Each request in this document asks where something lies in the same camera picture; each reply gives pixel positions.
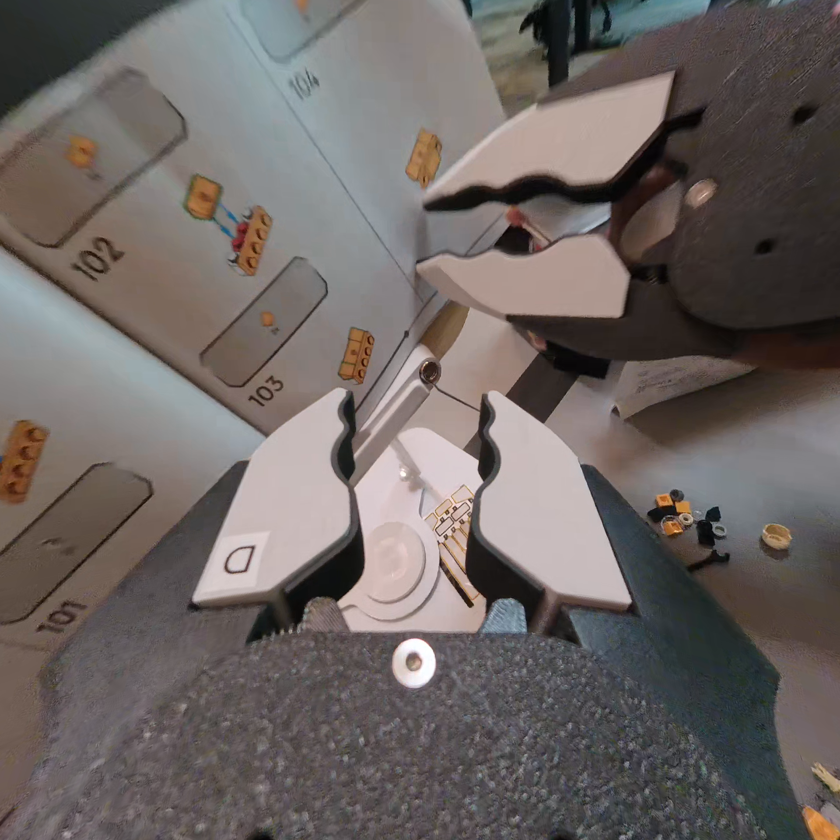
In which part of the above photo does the clear sticker sheet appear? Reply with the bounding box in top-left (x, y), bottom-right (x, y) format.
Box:
top-left (422, 483), bottom-right (481, 609)

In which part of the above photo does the white book stand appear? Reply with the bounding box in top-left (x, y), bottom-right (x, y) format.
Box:
top-left (338, 344), bottom-right (493, 636)

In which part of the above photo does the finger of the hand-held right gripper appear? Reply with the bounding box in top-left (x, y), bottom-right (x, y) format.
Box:
top-left (423, 69), bottom-right (680, 212)
top-left (415, 233), bottom-right (632, 320)

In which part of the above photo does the pile of small toy bricks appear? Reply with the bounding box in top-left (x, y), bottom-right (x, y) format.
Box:
top-left (645, 487), bottom-right (729, 548)

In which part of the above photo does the person's right hand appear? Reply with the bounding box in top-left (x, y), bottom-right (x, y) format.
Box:
top-left (734, 327), bottom-right (840, 371)

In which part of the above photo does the light wooden panel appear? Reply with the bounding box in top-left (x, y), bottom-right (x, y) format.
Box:
top-left (419, 302), bottom-right (471, 360)

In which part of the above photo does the white printed paper bag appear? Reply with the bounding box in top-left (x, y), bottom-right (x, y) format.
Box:
top-left (609, 358), bottom-right (757, 422)

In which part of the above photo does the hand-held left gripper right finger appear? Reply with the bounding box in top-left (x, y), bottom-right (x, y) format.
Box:
top-left (465, 392), bottom-right (633, 636)

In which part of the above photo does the black tripod pole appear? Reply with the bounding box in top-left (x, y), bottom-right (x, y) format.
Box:
top-left (546, 0), bottom-right (573, 88)

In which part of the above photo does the dark table cable flap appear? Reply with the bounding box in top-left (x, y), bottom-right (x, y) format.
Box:
top-left (504, 353), bottom-right (580, 425)

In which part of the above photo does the large dark panel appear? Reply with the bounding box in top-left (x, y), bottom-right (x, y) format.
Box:
top-left (0, 0), bottom-right (168, 116)

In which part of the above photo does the yellow toy brick car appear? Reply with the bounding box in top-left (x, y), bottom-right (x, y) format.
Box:
top-left (801, 760), bottom-right (840, 840)

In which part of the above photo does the instruction booklet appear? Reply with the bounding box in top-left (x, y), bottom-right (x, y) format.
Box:
top-left (0, 0), bottom-right (513, 664)

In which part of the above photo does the white-tipped metal wire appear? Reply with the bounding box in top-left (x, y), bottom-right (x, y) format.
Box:
top-left (430, 381), bottom-right (485, 414)

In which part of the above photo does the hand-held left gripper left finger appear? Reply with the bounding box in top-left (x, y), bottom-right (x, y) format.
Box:
top-left (192, 388), bottom-right (366, 642)

